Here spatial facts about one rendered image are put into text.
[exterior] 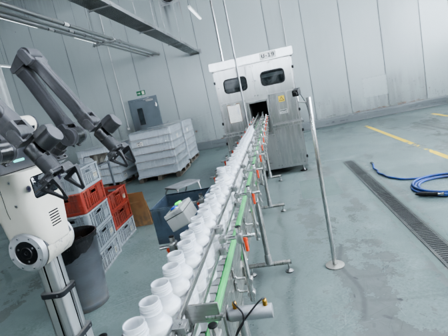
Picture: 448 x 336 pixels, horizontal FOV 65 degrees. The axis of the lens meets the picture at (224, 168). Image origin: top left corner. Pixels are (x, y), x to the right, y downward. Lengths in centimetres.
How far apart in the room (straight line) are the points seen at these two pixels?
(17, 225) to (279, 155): 514
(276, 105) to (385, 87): 645
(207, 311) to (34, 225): 93
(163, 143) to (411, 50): 792
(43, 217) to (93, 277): 177
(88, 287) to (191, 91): 937
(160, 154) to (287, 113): 330
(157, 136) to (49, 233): 667
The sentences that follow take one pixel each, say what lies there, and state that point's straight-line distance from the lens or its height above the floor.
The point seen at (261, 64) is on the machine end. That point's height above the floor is 192.
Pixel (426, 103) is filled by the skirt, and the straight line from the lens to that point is 1250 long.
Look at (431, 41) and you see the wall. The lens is 1258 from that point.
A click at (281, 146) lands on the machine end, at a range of 619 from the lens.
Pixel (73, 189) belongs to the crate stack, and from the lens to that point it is 375.
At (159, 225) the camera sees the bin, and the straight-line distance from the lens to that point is 212.
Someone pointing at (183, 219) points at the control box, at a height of 108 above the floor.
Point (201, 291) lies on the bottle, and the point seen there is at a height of 105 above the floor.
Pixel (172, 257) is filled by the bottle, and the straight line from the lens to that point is 81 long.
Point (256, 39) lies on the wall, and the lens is 1173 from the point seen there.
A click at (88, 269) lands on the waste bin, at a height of 37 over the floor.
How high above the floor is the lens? 147
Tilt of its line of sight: 11 degrees down
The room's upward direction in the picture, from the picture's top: 12 degrees counter-clockwise
